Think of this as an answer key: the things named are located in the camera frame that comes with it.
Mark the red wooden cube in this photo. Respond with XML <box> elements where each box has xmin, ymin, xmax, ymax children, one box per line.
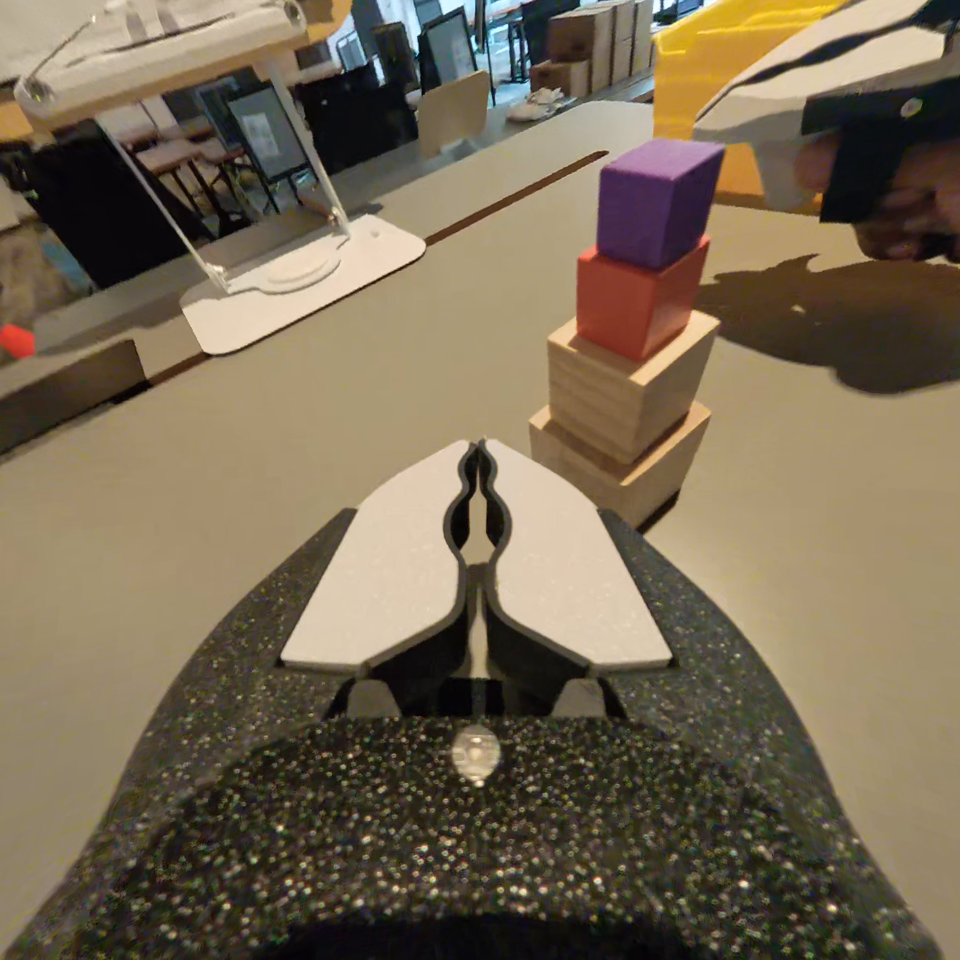
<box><xmin>576</xmin><ymin>236</ymin><xmax>711</xmax><ymax>363</ymax></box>

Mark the large yellow plastic bin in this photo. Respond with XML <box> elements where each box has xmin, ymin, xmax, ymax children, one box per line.
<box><xmin>651</xmin><ymin>0</ymin><xmax>856</xmax><ymax>219</ymax></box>

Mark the small wooden board stand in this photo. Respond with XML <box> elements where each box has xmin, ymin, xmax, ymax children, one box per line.
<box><xmin>416</xmin><ymin>69</ymin><xmax>492</xmax><ymax>159</ymax></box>

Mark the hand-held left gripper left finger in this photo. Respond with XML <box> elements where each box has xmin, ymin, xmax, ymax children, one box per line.
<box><xmin>279</xmin><ymin>440</ymin><xmax>481</xmax><ymax>674</ymax></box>

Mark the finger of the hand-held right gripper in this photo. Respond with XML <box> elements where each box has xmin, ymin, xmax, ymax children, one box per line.
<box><xmin>750</xmin><ymin>0</ymin><xmax>946</xmax><ymax>74</ymax></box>
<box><xmin>693</xmin><ymin>33</ymin><xmax>950</xmax><ymax>211</ymax></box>

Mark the document stand with white base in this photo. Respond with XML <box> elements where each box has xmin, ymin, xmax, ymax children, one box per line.
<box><xmin>0</xmin><ymin>0</ymin><xmax>427</xmax><ymax>356</ymax></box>

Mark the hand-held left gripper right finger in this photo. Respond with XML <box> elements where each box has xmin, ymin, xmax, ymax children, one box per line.
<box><xmin>480</xmin><ymin>438</ymin><xmax>674</xmax><ymax>672</ymax></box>

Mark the black framed floor sign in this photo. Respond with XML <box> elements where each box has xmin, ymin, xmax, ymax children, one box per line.
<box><xmin>225</xmin><ymin>81</ymin><xmax>316</xmax><ymax>185</ymax></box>
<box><xmin>420</xmin><ymin>7</ymin><xmax>481</xmax><ymax>91</ymax></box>

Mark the medium plain wooden cube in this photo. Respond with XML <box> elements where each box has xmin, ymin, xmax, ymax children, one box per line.
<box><xmin>547</xmin><ymin>311</ymin><xmax>721</xmax><ymax>466</ymax></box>

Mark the stack of cardboard boxes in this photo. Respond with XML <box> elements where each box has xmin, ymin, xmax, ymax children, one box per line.
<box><xmin>531</xmin><ymin>0</ymin><xmax>655</xmax><ymax>99</ymax></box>

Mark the large plain wooden cube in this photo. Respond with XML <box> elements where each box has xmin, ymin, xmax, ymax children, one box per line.
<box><xmin>528</xmin><ymin>401</ymin><xmax>712</xmax><ymax>530</ymax></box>

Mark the person's right hand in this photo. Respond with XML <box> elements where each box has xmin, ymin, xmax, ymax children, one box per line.
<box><xmin>795</xmin><ymin>127</ymin><xmax>960</xmax><ymax>264</ymax></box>

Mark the purple wooden cube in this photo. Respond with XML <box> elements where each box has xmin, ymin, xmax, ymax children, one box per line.
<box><xmin>597</xmin><ymin>138</ymin><xmax>726</xmax><ymax>271</ymax></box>

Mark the crumpled white tissue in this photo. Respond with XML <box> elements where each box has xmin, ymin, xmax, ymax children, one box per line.
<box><xmin>510</xmin><ymin>86</ymin><xmax>564</xmax><ymax>121</ymax></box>

